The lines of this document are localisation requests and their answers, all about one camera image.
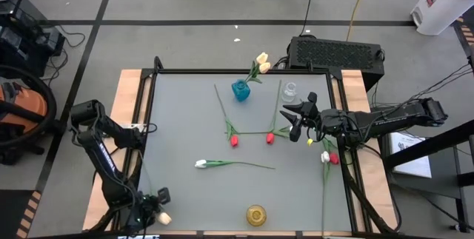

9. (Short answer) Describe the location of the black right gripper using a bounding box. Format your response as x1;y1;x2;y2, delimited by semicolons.
279;91;347;143

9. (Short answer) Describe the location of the red artificial tulip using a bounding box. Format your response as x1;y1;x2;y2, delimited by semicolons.
265;79;283;146
213;84;240;148
322;138;340;166

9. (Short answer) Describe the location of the gold textured glass vase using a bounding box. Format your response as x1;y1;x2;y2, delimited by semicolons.
245;204;267;227

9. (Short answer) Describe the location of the clear glass vase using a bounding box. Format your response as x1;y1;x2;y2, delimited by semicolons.
281;81;297;103

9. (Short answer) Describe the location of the blue glass vase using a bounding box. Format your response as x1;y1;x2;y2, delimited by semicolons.
231;78;252;103

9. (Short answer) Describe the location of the black perforated computer case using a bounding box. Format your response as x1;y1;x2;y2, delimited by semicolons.
287;35;386;92

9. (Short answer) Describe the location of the white paper sheet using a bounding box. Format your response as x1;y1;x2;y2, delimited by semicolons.
388;131;433;179

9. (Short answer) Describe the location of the black metal cart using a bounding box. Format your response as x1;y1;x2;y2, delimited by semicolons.
381;118;474;232

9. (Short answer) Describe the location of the orange shop vacuum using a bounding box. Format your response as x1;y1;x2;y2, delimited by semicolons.
0;64;67;166

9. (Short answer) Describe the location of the white trash bin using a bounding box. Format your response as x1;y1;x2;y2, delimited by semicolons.
410;0;474;36

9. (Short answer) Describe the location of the black equipment stack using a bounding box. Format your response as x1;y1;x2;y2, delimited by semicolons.
0;0;67;79

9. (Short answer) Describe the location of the long black cable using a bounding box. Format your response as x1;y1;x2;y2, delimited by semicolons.
298;0;318;37

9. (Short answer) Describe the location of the long yellow cable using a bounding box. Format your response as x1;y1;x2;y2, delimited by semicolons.
346;0;372;43

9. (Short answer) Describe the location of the black cable bundle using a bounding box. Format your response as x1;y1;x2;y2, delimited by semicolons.
370;63;474;109

